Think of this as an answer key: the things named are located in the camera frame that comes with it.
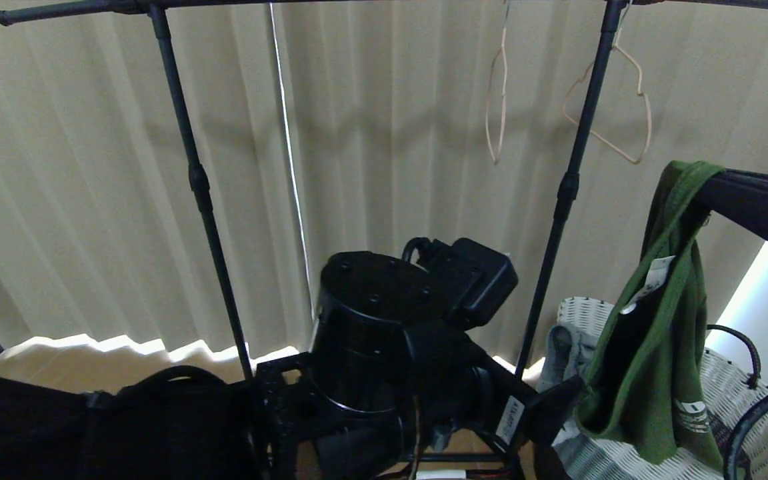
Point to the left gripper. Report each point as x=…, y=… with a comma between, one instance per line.
x=509, y=420

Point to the green long-sleeved shirt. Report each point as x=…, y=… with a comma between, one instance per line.
x=650, y=373

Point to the pink clothes hanger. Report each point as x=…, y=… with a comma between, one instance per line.
x=637, y=160
x=495, y=158

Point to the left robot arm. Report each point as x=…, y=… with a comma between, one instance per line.
x=370, y=320

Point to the black clothes rack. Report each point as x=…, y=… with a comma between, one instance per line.
x=567, y=193

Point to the pale grey garment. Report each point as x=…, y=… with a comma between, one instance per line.
x=560, y=346

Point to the beige curtain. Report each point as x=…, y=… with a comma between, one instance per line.
x=390, y=133

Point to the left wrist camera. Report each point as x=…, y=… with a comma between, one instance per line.
x=477, y=280

